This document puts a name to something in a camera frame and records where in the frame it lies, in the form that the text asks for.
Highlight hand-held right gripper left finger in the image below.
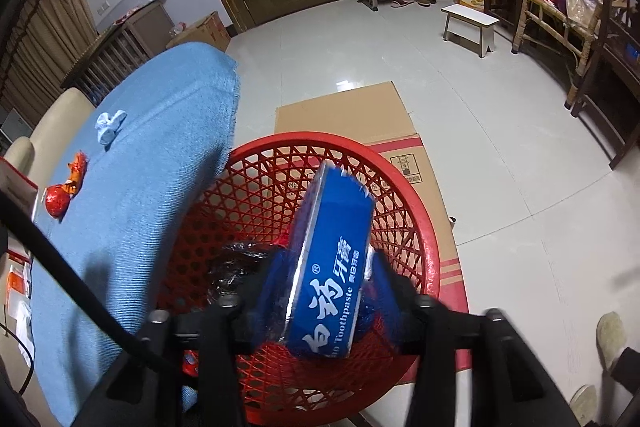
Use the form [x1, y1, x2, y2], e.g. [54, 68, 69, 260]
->
[92, 249, 301, 427]

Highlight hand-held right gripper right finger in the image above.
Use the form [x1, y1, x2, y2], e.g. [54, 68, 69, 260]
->
[367, 251, 566, 427]

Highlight black plastic bag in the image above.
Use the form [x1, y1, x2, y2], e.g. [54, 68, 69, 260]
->
[207, 243, 273, 308]

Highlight red plastic mesh basket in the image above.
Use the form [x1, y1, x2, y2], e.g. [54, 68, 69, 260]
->
[157, 132, 443, 413]

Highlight blue toothpaste box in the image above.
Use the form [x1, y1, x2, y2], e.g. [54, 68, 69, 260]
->
[282, 159, 377, 360]

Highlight flattened cardboard sheet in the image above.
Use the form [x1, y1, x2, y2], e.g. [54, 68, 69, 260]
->
[274, 81, 471, 388]

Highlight blue tablecloth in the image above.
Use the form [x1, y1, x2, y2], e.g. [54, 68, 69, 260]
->
[30, 43, 241, 427]

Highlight orange foil wrapper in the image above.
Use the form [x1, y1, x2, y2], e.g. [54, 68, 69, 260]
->
[66, 151, 88, 195]

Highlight crumpled white tissue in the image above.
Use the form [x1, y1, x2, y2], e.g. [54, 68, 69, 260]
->
[95, 109, 127, 146]

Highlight red foil wrapper ball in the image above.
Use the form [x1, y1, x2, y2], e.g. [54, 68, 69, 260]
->
[45, 183, 71, 220]

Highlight beige slipper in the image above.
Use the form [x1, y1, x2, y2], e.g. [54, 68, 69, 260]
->
[570, 384, 598, 427]
[595, 312, 628, 373]

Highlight white orange paper packet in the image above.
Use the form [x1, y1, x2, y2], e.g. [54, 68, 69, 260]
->
[6, 252, 35, 368]

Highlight person's leg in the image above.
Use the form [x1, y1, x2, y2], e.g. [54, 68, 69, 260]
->
[607, 342, 640, 413]

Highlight brown cardboard box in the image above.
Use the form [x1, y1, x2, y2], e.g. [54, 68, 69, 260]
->
[165, 11, 232, 52]

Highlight white wooden stool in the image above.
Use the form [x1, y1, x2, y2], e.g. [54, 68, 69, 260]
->
[441, 4, 501, 58]

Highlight beige leather sofa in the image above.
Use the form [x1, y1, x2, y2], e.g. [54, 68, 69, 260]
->
[0, 87, 96, 168]

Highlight red yellow white medicine box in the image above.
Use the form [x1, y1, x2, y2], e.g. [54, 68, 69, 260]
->
[0, 157, 38, 219]

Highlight wooden slatted cabinet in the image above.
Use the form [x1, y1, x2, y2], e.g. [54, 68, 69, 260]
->
[60, 0, 176, 90]

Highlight dark wooden furniture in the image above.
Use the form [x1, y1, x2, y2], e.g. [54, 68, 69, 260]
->
[565, 0, 640, 168]

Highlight clear plastic bag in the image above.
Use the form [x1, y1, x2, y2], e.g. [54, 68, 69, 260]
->
[564, 0, 601, 28]

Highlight brown curtain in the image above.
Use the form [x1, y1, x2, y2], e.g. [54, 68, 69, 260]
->
[0, 0, 96, 128]

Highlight black cable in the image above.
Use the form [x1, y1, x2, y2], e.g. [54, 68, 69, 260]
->
[0, 194, 181, 373]

